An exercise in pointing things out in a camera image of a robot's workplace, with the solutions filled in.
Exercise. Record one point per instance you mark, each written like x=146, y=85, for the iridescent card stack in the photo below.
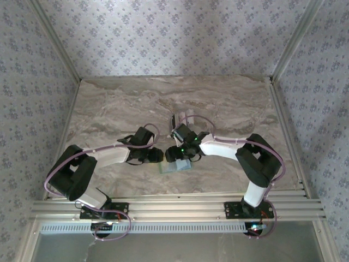
x=173, y=121

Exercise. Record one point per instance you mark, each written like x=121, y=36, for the clear acrylic card box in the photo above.
x=174, y=120

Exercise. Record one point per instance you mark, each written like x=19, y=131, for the grey card stack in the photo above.
x=181, y=114

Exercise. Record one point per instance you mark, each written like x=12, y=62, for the beige card stack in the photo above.
x=189, y=113

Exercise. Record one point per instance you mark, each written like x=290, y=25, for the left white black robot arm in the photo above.
x=73, y=174

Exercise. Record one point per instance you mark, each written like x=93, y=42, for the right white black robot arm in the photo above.
x=259, y=163

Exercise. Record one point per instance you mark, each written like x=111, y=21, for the grey metal panel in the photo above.
x=177, y=248

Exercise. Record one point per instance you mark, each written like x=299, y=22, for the aluminium mounting rail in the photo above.
x=177, y=210

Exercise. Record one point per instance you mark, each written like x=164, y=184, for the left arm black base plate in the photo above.
x=124, y=207

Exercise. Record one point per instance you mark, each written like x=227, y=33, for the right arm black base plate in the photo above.
x=231, y=211

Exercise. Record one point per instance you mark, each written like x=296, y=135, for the aluminium side rail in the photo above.
x=287, y=136
x=68, y=120

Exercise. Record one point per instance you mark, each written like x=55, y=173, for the aluminium corner post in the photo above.
x=56, y=38
x=295, y=38

